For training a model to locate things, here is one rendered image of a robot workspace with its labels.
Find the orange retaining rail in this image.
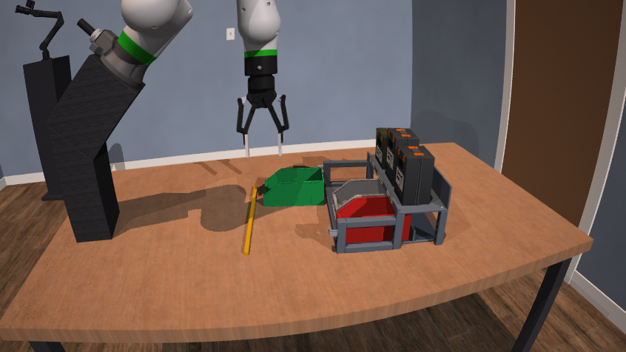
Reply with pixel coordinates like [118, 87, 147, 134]
[244, 186, 258, 255]

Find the red open bin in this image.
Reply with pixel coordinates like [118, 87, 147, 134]
[336, 196, 412, 243]

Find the green bin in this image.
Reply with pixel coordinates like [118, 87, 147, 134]
[263, 167, 324, 206]

